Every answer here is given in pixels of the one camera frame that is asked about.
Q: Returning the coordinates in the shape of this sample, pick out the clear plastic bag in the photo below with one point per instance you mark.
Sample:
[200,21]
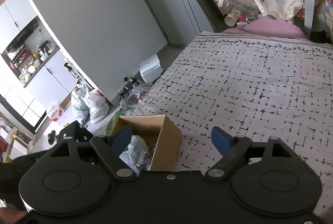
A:
[129,99]

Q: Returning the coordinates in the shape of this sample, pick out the white plastic trash bag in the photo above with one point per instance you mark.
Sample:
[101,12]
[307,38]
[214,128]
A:
[88,105]

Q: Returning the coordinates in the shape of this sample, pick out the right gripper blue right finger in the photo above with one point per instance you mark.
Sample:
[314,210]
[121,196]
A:
[233,152]

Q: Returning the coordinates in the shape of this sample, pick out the white crumpled bags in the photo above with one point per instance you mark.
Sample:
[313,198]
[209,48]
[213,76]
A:
[284,10]

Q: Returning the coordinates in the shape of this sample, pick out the clear plastic bottle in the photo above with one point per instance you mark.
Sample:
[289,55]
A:
[241,12]

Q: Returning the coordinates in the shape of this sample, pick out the white appliance box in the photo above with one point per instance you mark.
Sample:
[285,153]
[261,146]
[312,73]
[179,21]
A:
[150,69]

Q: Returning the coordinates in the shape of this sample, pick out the person left hand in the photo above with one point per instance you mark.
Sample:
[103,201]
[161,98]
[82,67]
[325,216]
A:
[10,215]

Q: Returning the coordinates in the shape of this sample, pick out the brown cardboard box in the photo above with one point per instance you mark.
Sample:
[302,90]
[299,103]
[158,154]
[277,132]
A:
[160,133]

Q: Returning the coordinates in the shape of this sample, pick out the paper cup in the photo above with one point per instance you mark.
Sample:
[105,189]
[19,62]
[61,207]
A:
[231,19]

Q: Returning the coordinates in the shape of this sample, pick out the patterned grey bed cover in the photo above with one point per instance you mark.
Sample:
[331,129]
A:
[256,86]

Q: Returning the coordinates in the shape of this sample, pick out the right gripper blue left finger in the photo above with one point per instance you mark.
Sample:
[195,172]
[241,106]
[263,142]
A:
[109,150]

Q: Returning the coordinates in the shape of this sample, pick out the green cartoon cushion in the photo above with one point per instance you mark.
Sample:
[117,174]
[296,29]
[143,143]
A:
[114,121]

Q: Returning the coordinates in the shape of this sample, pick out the pink pillow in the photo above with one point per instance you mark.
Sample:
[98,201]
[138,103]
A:
[269,27]

